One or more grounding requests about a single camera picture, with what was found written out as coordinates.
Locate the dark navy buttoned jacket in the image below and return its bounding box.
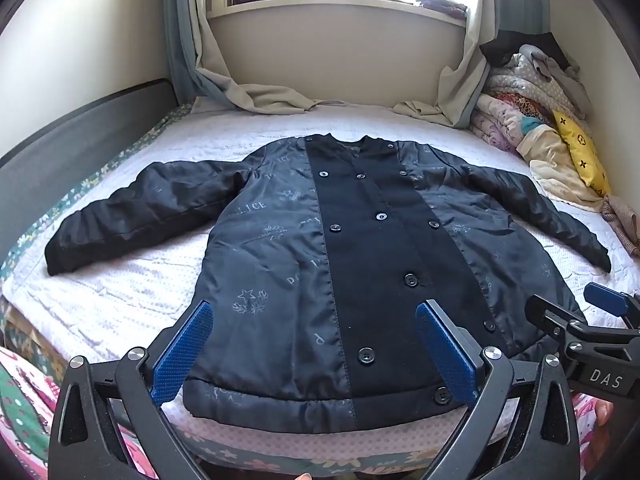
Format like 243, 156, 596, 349
44, 132, 613, 423

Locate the white quilted bed cover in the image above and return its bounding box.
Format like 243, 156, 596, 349
0, 100, 640, 456

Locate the black cloth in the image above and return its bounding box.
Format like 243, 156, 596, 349
480, 31, 581, 68

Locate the yellow patterned pillow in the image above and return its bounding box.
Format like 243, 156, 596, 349
552, 110, 613, 196

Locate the blue-grey curtain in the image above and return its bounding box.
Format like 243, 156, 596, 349
162, 0, 201, 101

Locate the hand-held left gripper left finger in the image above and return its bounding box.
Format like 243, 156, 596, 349
48, 300, 216, 480

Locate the pile of folded blankets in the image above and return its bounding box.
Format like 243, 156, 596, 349
487, 44, 593, 121

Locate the cream blanket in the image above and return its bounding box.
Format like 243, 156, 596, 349
515, 125, 608, 206

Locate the green floral bed sheet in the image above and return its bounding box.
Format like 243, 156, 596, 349
0, 102, 526, 476

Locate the colourful floral quilt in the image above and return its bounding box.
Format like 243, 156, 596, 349
470, 87, 561, 153

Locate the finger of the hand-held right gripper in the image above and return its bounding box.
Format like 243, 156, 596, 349
524, 294, 591, 346
584, 281, 640, 331

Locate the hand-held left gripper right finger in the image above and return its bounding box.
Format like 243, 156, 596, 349
415, 300, 583, 480

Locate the brown knit cloth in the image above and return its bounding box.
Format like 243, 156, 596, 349
600, 195, 640, 258

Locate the dark grey bed headboard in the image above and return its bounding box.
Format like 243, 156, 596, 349
0, 78, 183, 261

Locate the beige curtain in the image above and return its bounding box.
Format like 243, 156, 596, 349
392, 0, 493, 128
185, 0, 321, 113

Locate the dark knitted item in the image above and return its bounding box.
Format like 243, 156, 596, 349
416, 0, 468, 20

